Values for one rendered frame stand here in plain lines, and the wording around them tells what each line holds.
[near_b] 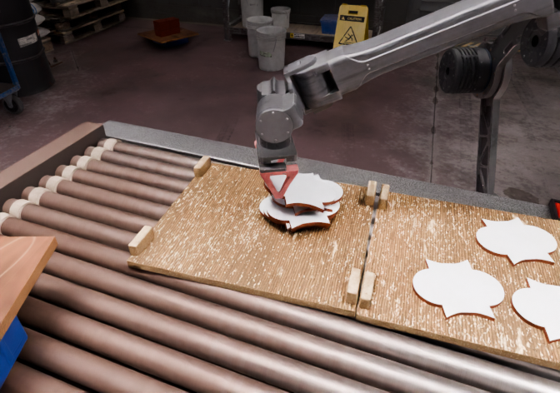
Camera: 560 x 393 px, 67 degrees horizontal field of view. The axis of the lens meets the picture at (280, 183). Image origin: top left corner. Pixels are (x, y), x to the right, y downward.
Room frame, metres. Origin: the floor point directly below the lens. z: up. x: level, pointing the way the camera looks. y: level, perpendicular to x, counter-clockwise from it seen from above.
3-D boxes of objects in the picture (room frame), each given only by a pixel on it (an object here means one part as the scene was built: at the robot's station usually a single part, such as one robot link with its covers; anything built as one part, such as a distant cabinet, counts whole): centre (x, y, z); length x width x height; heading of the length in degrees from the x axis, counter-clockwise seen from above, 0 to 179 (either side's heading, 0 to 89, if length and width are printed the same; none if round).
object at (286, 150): (0.67, 0.01, 1.13); 0.10 x 0.07 x 0.07; 8
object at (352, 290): (0.48, -0.12, 0.95); 0.06 x 0.02 x 0.03; 164
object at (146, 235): (0.59, 0.25, 0.95); 0.06 x 0.02 x 0.03; 164
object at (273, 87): (0.66, 0.01, 1.19); 0.07 x 0.06 x 0.07; 1
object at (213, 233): (0.66, 0.03, 0.93); 0.41 x 0.35 x 0.02; 74
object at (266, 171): (0.65, 0.00, 1.06); 0.07 x 0.07 x 0.09; 8
